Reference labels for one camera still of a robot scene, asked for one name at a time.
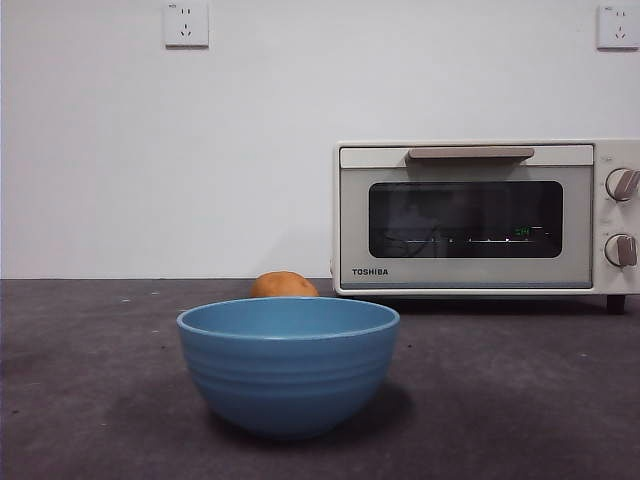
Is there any blue ribbed bowl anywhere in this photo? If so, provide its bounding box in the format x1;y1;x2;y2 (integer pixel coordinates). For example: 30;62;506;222
175;296;402;442

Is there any glass oven door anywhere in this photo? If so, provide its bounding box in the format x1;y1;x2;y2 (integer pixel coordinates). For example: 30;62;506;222
339;144;595;291

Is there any beige oven door handle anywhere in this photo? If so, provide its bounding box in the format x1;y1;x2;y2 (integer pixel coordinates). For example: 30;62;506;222
405;147;535;162

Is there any cream toaster oven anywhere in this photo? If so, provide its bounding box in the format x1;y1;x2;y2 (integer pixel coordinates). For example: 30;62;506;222
330;138;640;315

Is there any beige oven knob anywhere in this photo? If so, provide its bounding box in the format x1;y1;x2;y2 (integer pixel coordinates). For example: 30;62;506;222
604;167;640;203
603;233;639;268

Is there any metal oven wire rack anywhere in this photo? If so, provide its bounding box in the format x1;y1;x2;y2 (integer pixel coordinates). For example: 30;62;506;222
382;234;554;249

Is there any white wall socket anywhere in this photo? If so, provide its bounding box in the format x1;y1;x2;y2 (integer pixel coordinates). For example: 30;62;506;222
164;0;210;50
596;4;640;51

